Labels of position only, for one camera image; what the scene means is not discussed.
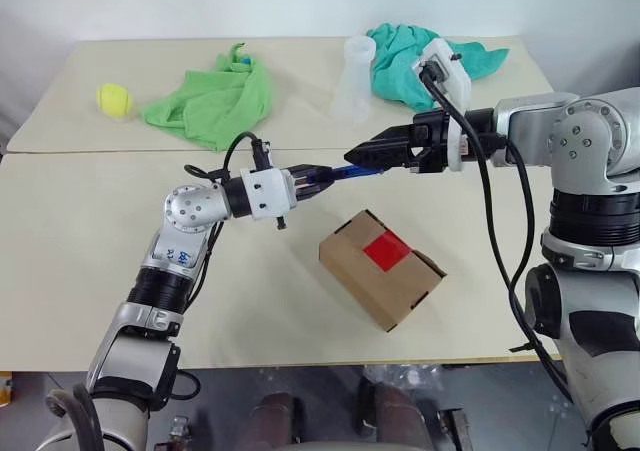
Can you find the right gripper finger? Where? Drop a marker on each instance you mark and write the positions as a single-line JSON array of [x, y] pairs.
[[395, 136], [380, 156]]

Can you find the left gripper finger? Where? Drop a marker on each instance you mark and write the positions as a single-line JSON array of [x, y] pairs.
[[320, 189], [317, 170]]

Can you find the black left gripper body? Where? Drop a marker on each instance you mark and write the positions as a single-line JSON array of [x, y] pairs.
[[300, 186]]

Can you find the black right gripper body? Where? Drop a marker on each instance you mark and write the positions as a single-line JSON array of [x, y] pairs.
[[430, 141]]

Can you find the brown cardboard box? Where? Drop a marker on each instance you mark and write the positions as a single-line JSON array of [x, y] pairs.
[[360, 276]]

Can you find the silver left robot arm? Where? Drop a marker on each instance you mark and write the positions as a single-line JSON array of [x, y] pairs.
[[190, 208]]

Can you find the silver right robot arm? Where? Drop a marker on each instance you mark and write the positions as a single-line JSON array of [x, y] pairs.
[[540, 121]]

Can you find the translucent plastic measuring cup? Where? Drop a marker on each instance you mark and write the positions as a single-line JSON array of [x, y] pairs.
[[352, 91]]

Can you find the teal cloth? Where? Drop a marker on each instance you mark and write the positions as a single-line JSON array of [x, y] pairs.
[[395, 71]]

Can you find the red tape seal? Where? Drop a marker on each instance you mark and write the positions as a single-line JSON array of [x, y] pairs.
[[385, 252]]

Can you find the light green cloth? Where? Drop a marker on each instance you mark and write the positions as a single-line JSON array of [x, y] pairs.
[[210, 106]]

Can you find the small blue object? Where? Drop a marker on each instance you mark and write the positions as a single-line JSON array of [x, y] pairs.
[[245, 61]]

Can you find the yellow tennis ball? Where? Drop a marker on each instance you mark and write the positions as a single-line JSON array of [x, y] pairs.
[[115, 100]]

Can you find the clear plastic bag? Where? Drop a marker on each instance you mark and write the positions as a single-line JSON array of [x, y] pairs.
[[400, 378]]

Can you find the dark brown rounded shape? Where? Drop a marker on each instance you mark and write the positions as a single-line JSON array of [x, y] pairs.
[[277, 418], [395, 416]]

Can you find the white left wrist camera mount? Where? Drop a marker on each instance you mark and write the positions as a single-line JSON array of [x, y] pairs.
[[267, 196]]

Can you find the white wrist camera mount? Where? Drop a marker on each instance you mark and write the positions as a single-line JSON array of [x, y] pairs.
[[452, 78], [267, 196]]

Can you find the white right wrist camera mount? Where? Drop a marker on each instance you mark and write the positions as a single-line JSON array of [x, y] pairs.
[[452, 78]]

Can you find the metal caster bracket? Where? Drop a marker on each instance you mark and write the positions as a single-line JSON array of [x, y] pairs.
[[456, 431], [181, 433]]

